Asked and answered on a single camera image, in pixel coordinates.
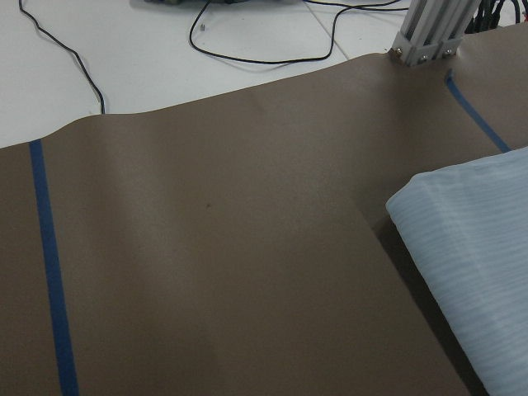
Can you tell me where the light blue button shirt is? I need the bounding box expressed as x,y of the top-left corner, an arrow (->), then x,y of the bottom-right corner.
386,148 -> 527,395

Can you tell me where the aluminium frame post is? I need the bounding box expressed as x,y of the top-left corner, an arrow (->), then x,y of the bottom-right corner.
390,0 -> 479,66

